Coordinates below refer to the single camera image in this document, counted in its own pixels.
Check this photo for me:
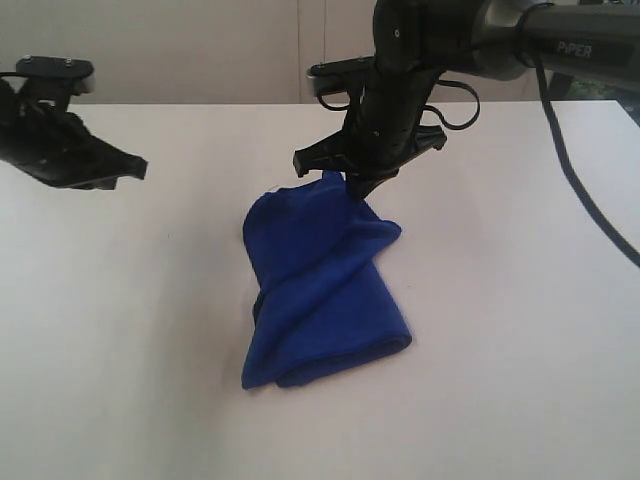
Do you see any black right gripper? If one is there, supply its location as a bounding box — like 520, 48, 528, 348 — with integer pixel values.
293, 65, 447, 200

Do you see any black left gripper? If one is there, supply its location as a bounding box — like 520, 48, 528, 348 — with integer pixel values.
1, 80, 148, 190

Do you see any blue towel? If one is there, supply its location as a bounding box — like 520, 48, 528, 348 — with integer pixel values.
241, 172, 412, 390

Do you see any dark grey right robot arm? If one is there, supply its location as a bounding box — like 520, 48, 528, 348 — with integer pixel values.
293, 1, 639, 198

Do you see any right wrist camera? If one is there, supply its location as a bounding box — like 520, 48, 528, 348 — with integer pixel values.
307, 56, 374, 97

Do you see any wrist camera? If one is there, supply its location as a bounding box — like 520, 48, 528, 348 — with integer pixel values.
15, 55, 95, 111
307, 56, 374, 97

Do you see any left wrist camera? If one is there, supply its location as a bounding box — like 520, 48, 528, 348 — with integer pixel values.
15, 55, 95, 111

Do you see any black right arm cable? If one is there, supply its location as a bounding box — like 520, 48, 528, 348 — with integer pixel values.
534, 19, 640, 269

